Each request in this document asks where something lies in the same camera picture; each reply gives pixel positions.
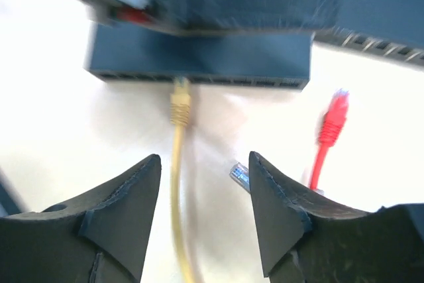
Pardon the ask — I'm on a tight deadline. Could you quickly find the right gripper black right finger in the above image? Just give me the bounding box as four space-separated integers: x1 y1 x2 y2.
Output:
249 152 423 283

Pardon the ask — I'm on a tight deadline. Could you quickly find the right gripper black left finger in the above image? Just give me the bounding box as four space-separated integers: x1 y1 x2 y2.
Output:
1 154 162 282

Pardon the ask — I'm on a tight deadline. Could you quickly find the yellow ethernet cable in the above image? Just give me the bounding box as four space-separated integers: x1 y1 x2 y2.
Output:
169 76 199 283

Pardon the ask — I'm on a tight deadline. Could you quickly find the large black network switch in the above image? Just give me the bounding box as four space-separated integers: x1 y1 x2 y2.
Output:
86 24 312 90

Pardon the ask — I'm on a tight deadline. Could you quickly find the black cable on table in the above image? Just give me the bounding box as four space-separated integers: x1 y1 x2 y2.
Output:
229 162 251 194

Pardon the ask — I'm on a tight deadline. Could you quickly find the red ethernet cable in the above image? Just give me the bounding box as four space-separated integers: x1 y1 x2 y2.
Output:
307 89 350 191

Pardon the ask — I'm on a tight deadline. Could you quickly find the small black network switch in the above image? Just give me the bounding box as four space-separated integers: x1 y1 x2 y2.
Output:
314 0 423 67

